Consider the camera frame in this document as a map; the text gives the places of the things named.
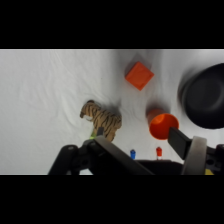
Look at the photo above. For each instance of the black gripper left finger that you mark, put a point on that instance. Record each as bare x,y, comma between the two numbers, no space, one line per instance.
113,155

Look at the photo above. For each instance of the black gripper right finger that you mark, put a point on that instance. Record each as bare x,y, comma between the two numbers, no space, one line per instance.
196,156

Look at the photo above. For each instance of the blue pen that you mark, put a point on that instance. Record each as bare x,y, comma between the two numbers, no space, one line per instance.
133,154

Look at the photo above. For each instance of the red pen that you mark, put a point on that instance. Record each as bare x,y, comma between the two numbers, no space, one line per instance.
159,152

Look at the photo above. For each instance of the striped tiger toy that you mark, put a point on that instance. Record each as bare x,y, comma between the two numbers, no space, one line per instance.
101,118

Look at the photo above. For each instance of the orange plastic cup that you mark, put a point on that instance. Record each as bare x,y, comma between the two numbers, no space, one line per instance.
162,126

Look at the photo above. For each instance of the black bowl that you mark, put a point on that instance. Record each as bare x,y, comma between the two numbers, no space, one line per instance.
205,96

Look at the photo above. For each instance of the orange square block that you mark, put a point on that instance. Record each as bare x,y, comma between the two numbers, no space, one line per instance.
139,75

